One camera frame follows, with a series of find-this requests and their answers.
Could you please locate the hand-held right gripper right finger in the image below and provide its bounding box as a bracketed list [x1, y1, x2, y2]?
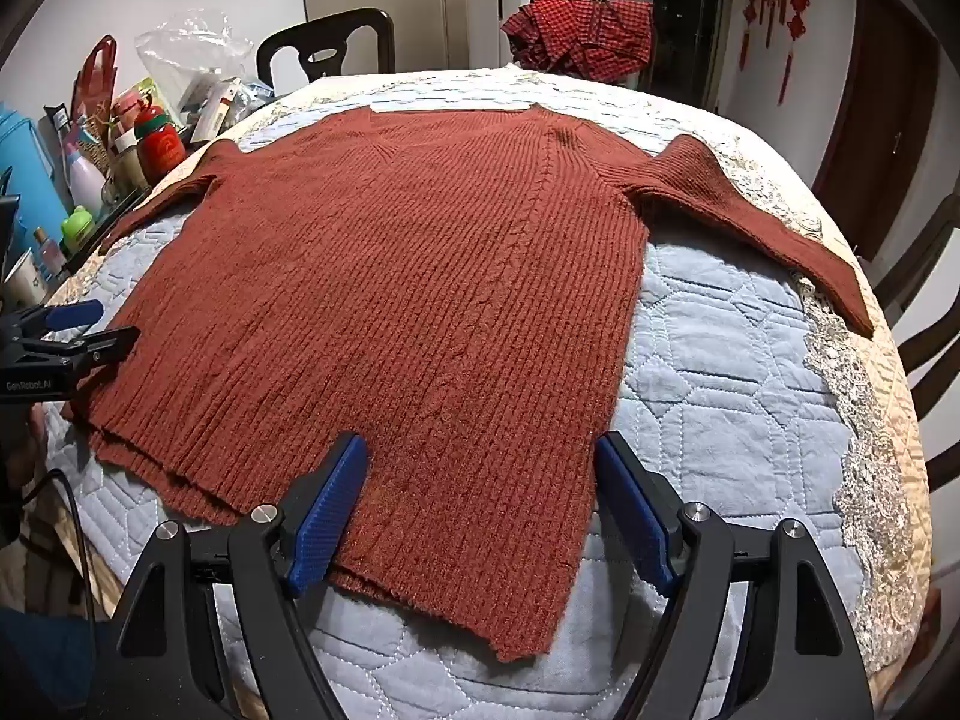
[595, 431, 875, 720]

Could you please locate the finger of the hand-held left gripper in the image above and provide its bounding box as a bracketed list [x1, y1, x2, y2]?
[7, 300, 104, 335]
[15, 326, 141, 391]

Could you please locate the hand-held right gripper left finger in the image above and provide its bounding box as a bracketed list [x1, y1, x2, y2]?
[96, 431, 370, 720]

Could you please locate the rust-red knit sweater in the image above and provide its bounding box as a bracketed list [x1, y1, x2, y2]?
[64, 106, 877, 662]

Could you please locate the paper cup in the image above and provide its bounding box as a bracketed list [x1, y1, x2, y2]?
[4, 247, 42, 308]

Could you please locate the small clear bottle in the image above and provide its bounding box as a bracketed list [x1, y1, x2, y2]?
[34, 229, 68, 282]

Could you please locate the green bottle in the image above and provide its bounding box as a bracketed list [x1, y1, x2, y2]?
[60, 206, 97, 256]

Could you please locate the white bottle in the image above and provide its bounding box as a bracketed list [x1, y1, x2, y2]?
[64, 127, 106, 215]

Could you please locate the blue quilted lace-trimmed mat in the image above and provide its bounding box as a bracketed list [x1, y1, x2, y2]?
[45, 67, 923, 720]

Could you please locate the blue box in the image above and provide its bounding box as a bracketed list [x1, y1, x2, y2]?
[0, 106, 68, 241]

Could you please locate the red reindeer bottle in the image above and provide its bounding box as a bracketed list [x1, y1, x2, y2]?
[133, 94, 187, 185]

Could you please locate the pink green packet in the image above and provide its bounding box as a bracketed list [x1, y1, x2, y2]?
[112, 82, 158, 143]

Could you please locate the red gift bag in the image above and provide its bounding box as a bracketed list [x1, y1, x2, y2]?
[71, 34, 119, 136]

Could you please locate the white red-striped carton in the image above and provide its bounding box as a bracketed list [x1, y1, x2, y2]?
[191, 79, 241, 143]

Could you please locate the person's blue clothing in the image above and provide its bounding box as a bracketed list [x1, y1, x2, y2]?
[0, 604, 102, 720]

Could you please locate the clear plastic bag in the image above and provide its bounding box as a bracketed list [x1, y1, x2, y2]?
[135, 7, 254, 128]

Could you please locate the blue quilted table cover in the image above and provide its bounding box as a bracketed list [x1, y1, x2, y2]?
[45, 64, 947, 720]

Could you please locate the dark wooden chair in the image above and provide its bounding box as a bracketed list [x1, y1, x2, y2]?
[870, 195, 960, 481]

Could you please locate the black wooden chair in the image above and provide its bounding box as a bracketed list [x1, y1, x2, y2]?
[256, 7, 396, 95]

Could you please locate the dark brown door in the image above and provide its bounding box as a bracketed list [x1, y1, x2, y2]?
[814, 0, 942, 263]

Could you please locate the red plaid cloth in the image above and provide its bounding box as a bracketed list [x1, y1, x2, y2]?
[501, 0, 655, 83]

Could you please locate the dark glass door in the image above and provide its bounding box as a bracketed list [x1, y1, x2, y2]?
[611, 0, 736, 113]

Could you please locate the black cable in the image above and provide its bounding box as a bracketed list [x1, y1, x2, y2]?
[45, 469, 102, 616]

